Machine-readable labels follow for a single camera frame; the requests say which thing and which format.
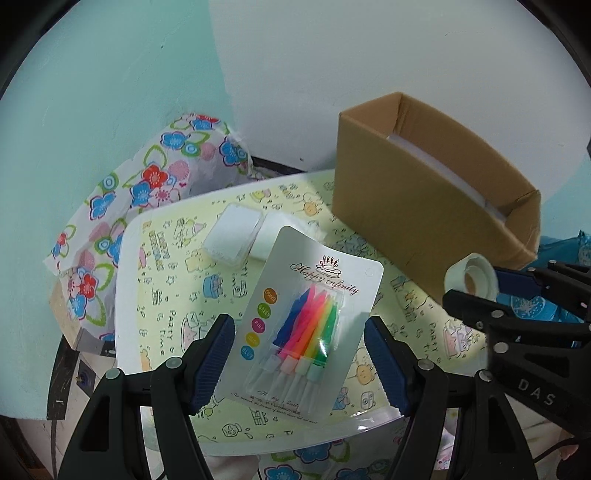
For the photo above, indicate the yellow cartoon printed tray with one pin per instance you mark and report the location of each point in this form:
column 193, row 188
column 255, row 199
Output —
column 161, row 295

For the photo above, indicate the floral printed cloth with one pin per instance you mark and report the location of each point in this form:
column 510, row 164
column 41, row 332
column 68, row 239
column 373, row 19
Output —
column 152, row 175

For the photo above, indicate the colourful birthday candle pack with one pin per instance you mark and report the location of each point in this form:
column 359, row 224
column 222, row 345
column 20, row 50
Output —
column 300, row 277

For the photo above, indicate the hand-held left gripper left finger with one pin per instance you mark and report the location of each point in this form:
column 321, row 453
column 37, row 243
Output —
column 212, row 364

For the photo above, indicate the white paper box liner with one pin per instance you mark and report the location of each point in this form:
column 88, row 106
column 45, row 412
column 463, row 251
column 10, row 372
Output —
column 443, row 164

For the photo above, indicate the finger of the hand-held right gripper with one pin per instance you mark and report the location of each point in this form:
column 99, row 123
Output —
column 480, row 309
column 515, row 281

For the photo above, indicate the brown cardboard box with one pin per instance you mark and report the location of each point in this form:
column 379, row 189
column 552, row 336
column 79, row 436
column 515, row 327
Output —
column 392, row 194

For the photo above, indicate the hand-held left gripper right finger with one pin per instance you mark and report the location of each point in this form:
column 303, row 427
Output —
column 388, row 369

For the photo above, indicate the clear plastic box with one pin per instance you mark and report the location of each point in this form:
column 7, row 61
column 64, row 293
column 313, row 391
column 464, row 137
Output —
column 231, row 233

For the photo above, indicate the clear tape roll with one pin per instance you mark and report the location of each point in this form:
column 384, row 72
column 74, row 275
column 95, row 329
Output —
column 485, row 270

